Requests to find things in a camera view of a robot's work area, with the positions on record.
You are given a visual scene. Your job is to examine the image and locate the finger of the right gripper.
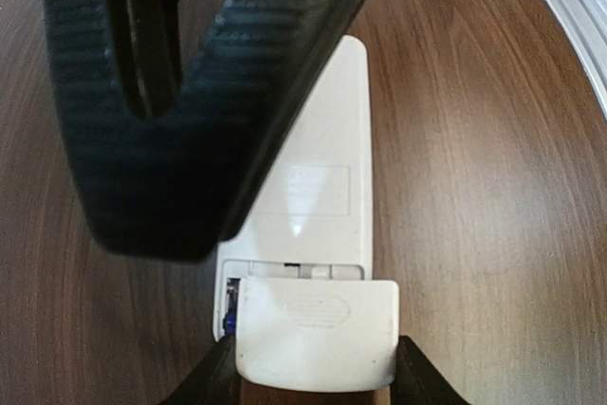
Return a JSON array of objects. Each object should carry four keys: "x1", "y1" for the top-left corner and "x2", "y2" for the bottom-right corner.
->
[{"x1": 44, "y1": 0, "x2": 365, "y2": 261}]

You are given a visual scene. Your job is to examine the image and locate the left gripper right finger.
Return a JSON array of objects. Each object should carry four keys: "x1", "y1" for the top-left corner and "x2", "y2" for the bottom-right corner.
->
[{"x1": 390, "y1": 336, "x2": 469, "y2": 405}]

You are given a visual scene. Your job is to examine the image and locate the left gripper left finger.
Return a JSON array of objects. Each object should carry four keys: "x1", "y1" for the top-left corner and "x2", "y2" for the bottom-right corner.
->
[{"x1": 159, "y1": 335, "x2": 241, "y2": 405}]

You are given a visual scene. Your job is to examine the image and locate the blue battery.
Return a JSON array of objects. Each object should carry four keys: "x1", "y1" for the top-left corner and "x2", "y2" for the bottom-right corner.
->
[{"x1": 222, "y1": 311, "x2": 236, "y2": 335}]

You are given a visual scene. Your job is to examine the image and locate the white battery cover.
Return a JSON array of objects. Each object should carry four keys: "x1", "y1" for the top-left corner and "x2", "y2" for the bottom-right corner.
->
[{"x1": 235, "y1": 278, "x2": 399, "y2": 393}]

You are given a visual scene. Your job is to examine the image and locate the white remote control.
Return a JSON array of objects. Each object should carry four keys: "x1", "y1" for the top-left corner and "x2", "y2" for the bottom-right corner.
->
[{"x1": 212, "y1": 35, "x2": 373, "y2": 339}]

